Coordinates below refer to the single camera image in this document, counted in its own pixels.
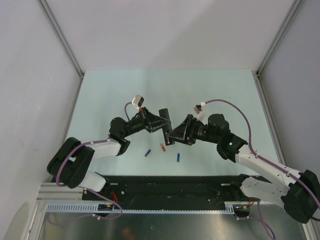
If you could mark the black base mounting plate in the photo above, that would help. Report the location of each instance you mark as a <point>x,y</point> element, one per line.
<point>124,188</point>

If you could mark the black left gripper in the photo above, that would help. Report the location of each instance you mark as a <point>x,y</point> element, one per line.
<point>152,122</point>

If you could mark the red orange AAA battery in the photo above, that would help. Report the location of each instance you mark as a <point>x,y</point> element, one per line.
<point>163,147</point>

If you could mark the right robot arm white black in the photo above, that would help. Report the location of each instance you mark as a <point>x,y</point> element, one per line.
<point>295,191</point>

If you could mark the left aluminium frame post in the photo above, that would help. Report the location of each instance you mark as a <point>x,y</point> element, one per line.
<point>56,28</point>

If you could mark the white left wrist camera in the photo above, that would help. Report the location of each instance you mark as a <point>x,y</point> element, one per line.
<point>137,101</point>

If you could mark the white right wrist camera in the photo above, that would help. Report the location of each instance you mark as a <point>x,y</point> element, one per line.
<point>199,110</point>

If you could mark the white slotted cable duct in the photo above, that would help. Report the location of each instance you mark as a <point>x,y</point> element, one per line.
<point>104,208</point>

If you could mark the right aluminium frame post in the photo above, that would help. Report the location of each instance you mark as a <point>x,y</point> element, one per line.
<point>280,34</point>

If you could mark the blue AAA battery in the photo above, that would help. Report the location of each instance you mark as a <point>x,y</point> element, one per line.
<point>178,157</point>

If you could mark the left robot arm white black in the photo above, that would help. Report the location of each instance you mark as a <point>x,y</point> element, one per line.
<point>70,164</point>

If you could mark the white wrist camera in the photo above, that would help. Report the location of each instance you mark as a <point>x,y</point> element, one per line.
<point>199,110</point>
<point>137,101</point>

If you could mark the aluminium frame post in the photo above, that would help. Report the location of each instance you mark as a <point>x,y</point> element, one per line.
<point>280,34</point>
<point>56,28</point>

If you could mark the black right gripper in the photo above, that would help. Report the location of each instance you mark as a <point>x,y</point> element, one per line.
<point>184,132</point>

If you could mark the aluminium front rail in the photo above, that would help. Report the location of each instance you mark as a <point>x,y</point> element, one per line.
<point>49,192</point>

